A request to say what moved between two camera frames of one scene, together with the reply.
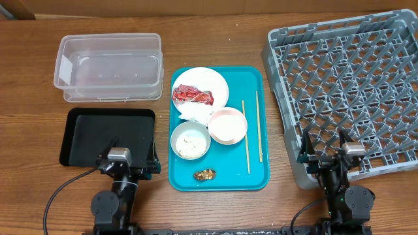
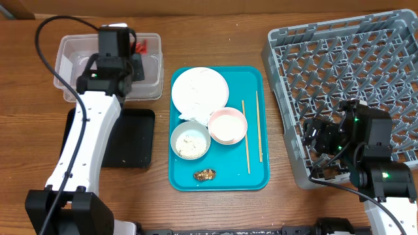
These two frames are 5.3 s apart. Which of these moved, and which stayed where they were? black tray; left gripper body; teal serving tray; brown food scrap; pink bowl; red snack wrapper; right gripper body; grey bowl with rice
Moved: right gripper body; red snack wrapper; left gripper body
Stayed: teal serving tray; grey bowl with rice; black tray; brown food scrap; pink bowl
